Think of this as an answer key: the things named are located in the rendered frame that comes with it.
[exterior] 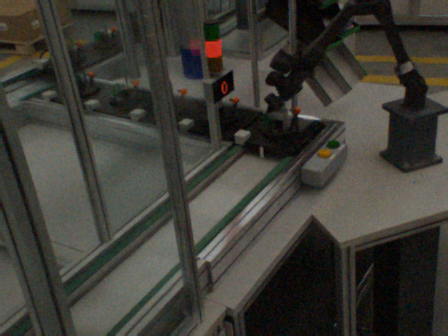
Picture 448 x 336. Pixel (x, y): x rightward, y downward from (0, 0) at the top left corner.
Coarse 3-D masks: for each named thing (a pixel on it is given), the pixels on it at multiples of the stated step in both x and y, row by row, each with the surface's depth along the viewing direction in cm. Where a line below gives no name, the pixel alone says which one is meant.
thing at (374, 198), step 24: (432, 96) 251; (384, 144) 220; (360, 168) 207; (384, 168) 206; (432, 168) 203; (336, 192) 195; (360, 192) 194; (384, 192) 193; (408, 192) 192; (432, 192) 191; (312, 216) 187; (336, 216) 184; (360, 216) 183; (384, 216) 182; (408, 216) 181; (432, 216) 181; (336, 240) 174; (360, 240) 176
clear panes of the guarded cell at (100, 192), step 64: (0, 0) 86; (64, 0) 95; (128, 0) 107; (0, 64) 88; (64, 64) 97; (128, 64) 110; (0, 128) 90; (64, 128) 100; (128, 128) 113; (0, 192) 92; (64, 192) 103; (128, 192) 117; (0, 256) 95; (64, 256) 106; (128, 256) 121; (0, 320) 98; (64, 320) 110; (128, 320) 126
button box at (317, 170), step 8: (344, 144) 202; (336, 152) 198; (344, 152) 202; (312, 160) 195; (320, 160) 194; (328, 160) 194; (336, 160) 198; (344, 160) 204; (304, 168) 191; (312, 168) 190; (320, 168) 190; (328, 168) 193; (336, 168) 199; (304, 176) 193; (312, 176) 191; (320, 176) 189; (328, 176) 194; (312, 184) 192; (320, 184) 191
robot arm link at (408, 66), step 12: (372, 0) 182; (384, 0) 181; (384, 12) 182; (384, 24) 185; (396, 36) 187; (396, 48) 189; (396, 60) 191; (408, 60) 190; (396, 72) 192; (408, 72) 190
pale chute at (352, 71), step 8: (336, 48) 242; (344, 48) 239; (328, 56) 238; (336, 56) 240; (344, 56) 241; (352, 56) 238; (336, 64) 238; (344, 64) 240; (352, 64) 240; (360, 64) 238; (344, 72) 238; (352, 72) 240; (360, 72) 239; (352, 80) 238; (360, 80) 240
